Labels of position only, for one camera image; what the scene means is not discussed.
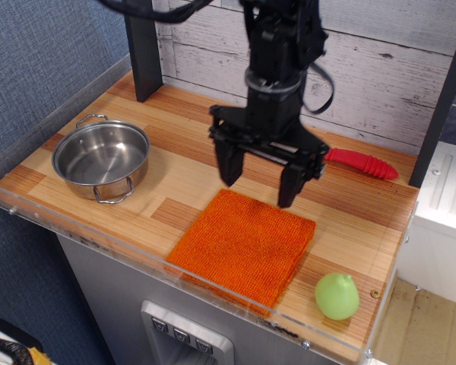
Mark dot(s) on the black and yellow object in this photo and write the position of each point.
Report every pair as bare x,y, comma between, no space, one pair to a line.
18,347

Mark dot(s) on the right black frame post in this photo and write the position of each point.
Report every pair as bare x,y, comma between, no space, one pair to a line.
436,127

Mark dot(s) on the clear acrylic table guard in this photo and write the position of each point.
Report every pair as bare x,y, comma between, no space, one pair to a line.
359,223

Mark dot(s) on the grey toy fridge cabinet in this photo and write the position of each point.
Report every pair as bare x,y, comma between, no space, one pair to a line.
115,290

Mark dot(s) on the silver dispenser panel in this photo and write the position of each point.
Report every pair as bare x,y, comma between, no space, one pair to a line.
175,339

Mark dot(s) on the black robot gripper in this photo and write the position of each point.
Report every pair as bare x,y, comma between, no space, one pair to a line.
269,127

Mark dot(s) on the silver steel pot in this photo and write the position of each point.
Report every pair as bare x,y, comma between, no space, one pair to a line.
102,159

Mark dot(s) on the orange knitted cloth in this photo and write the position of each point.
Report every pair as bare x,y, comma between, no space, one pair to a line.
245,250

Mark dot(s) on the green plastic pear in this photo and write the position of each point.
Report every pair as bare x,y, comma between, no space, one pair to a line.
336,296

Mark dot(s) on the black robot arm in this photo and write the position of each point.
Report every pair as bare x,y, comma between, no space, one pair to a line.
285,39

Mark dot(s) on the red handled metal spoon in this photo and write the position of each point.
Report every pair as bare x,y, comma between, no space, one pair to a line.
363,162

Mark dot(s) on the white plastic appliance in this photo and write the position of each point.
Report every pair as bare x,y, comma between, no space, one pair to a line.
427,258

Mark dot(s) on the left black frame post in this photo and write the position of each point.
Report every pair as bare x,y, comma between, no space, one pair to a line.
144,56

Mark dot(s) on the black frame post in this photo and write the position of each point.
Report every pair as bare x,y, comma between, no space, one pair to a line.
144,56
436,127

